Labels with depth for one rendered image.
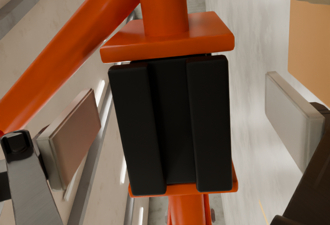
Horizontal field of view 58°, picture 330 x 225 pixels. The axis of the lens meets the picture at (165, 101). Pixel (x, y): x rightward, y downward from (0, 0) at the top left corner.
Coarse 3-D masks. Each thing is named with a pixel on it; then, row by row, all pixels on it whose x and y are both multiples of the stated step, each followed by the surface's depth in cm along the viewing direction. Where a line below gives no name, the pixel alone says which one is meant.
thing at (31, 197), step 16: (0, 144) 13; (16, 144) 13; (32, 144) 13; (16, 160) 12; (32, 160) 12; (16, 176) 11; (32, 176) 11; (16, 192) 10; (32, 192) 10; (48, 192) 10; (16, 208) 9; (32, 208) 9; (48, 208) 9; (16, 224) 9; (32, 224) 9; (48, 224) 9
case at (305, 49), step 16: (304, 16) 30; (320, 16) 26; (304, 32) 30; (320, 32) 27; (288, 48) 36; (304, 48) 31; (320, 48) 27; (288, 64) 36; (304, 64) 31; (320, 64) 27; (304, 80) 31; (320, 80) 28; (320, 96) 28
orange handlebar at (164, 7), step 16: (144, 0) 13; (160, 0) 13; (176, 0) 13; (144, 16) 14; (160, 16) 13; (176, 16) 13; (160, 32) 14; (176, 32) 14; (176, 208) 18; (192, 208) 18; (208, 208) 21; (176, 224) 18; (192, 224) 18; (208, 224) 19
